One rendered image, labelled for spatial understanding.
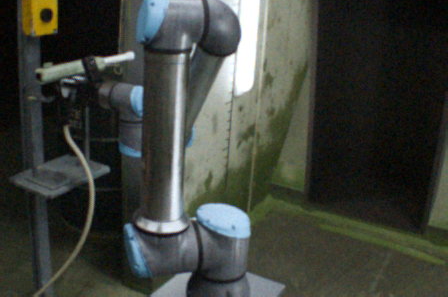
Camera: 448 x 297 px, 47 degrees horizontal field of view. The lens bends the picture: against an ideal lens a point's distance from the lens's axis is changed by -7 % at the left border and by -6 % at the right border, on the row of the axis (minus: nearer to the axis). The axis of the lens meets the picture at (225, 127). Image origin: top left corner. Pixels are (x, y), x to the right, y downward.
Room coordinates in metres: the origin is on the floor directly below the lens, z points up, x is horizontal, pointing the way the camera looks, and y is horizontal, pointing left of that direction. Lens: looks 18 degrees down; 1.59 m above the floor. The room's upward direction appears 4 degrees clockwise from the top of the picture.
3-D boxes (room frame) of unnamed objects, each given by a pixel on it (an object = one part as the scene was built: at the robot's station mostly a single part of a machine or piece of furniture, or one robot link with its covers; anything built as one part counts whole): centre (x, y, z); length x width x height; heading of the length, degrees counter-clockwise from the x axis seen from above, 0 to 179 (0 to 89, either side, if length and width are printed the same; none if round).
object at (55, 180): (1.77, 0.58, 0.95); 0.26 x 0.15 x 0.32; 152
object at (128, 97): (1.62, 0.29, 1.13); 0.12 x 0.09 x 0.10; 62
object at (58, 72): (1.87, 0.50, 1.10); 0.49 x 0.05 x 0.23; 152
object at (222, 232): (1.34, 0.00, 0.83); 0.17 x 0.15 x 0.18; 112
